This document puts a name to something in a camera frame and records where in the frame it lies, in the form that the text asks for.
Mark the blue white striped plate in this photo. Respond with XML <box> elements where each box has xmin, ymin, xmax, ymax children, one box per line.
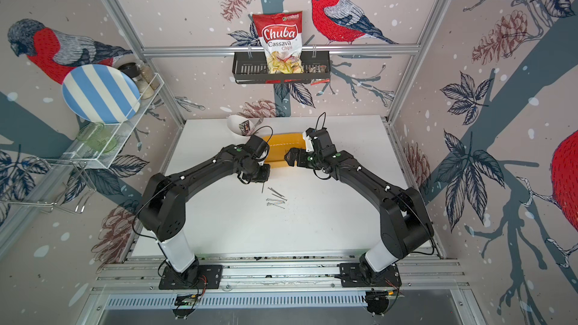
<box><xmin>63</xmin><ymin>65</ymin><xmax>141</xmax><ymax>124</ymax></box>

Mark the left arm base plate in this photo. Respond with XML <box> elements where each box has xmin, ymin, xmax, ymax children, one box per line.
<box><xmin>159</xmin><ymin>259</ymin><xmax>224</xmax><ymax>290</ymax></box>

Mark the green glass cup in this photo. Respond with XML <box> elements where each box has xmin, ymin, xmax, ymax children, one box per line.
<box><xmin>77</xmin><ymin>123</ymin><xmax>118</xmax><ymax>153</ymax></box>

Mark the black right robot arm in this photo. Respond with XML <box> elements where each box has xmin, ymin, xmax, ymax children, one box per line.
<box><xmin>284</xmin><ymin>128</ymin><xmax>434</xmax><ymax>284</ymax></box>

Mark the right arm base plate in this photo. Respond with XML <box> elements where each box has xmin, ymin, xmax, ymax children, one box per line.
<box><xmin>334</xmin><ymin>255</ymin><xmax>402</xmax><ymax>288</ymax></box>

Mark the dark lid spice jar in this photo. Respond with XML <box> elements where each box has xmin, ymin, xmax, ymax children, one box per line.
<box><xmin>117</xmin><ymin>63</ymin><xmax>148</xmax><ymax>93</ymax></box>

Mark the light spice jar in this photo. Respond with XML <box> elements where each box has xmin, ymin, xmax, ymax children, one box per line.
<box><xmin>138</xmin><ymin>63</ymin><xmax>160</xmax><ymax>91</ymax></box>

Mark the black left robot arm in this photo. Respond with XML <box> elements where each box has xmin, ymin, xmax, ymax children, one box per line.
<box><xmin>136</xmin><ymin>135</ymin><xmax>270</xmax><ymax>282</ymax></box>

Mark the clear wire wall shelf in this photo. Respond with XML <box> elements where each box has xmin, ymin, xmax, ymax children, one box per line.
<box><xmin>50</xmin><ymin>72</ymin><xmax>165</xmax><ymax>169</ymax></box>

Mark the yellow plastic storage box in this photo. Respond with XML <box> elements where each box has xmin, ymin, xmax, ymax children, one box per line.
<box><xmin>264</xmin><ymin>133</ymin><xmax>306</xmax><ymax>169</ymax></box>

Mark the red cassava chips bag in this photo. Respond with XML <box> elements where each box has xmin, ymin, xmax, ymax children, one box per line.
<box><xmin>253</xmin><ymin>11</ymin><xmax>304</xmax><ymax>75</ymax></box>

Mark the white utensil holder cup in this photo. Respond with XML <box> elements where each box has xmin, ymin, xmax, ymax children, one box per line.
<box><xmin>227</xmin><ymin>114</ymin><xmax>263</xmax><ymax>137</ymax></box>

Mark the black wire wall basket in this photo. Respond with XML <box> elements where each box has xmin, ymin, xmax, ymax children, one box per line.
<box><xmin>232</xmin><ymin>51</ymin><xmax>331</xmax><ymax>84</ymax></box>

